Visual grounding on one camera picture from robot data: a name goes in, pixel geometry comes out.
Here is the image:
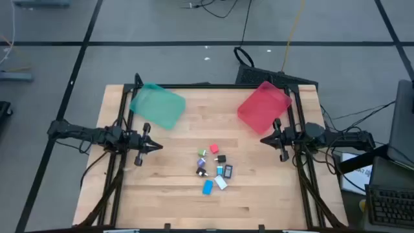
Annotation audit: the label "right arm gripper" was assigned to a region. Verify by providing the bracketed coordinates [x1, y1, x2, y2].
[259, 118, 298, 162]

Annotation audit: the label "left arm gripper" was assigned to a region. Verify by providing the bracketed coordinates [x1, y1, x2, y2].
[127, 122, 164, 167]

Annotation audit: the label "white staple box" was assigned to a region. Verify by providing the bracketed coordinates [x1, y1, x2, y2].
[213, 175, 228, 191]

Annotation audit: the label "blue staple box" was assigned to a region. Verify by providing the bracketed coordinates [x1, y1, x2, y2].
[202, 179, 215, 196]

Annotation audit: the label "red translucent plastic bin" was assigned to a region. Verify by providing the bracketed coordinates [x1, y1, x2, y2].
[237, 80, 294, 135]

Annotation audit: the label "green translucent plastic bin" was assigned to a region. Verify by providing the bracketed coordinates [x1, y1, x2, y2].
[129, 82, 187, 131]

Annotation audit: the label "black mesh computer case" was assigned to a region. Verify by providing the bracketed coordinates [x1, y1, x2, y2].
[235, 63, 320, 90]

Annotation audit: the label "black desk beam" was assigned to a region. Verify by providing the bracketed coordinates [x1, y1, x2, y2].
[338, 144, 389, 174]

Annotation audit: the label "white printed sheet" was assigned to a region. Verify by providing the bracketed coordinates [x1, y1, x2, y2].
[339, 152, 373, 195]

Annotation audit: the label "black keyboard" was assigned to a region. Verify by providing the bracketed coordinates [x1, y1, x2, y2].
[365, 184, 414, 229]

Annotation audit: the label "black aluminium rig frame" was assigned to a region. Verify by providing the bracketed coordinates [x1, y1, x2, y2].
[72, 72, 349, 233]

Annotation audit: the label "yellow cable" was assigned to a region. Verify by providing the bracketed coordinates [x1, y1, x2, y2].
[280, 0, 307, 72]

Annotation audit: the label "black floor cable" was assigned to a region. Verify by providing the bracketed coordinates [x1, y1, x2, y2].
[180, 0, 240, 19]
[233, 0, 256, 68]

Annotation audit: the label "grey floor rail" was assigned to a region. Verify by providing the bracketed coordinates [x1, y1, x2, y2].
[12, 0, 71, 8]
[0, 71, 34, 82]

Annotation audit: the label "white floor cable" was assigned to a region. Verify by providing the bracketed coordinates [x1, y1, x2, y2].
[0, 0, 17, 65]

